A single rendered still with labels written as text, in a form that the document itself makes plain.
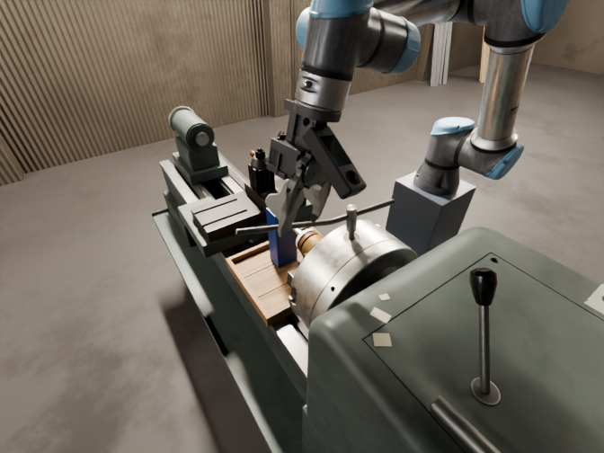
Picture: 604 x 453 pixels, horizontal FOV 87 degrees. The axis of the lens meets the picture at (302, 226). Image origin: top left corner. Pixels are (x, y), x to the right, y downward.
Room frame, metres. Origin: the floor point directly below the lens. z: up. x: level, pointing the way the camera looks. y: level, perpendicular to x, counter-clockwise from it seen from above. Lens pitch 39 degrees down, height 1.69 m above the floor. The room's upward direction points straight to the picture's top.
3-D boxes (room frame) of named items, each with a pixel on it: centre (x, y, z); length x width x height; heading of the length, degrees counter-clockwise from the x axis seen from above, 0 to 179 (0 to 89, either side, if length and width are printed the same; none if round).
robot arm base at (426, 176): (0.98, -0.48, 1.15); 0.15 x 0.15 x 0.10
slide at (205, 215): (1.06, 0.21, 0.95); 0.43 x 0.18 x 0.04; 124
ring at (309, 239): (0.65, -0.04, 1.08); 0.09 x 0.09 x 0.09; 34
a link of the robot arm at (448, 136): (0.97, -0.48, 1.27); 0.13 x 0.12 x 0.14; 37
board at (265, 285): (0.77, 0.04, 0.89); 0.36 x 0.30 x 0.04; 124
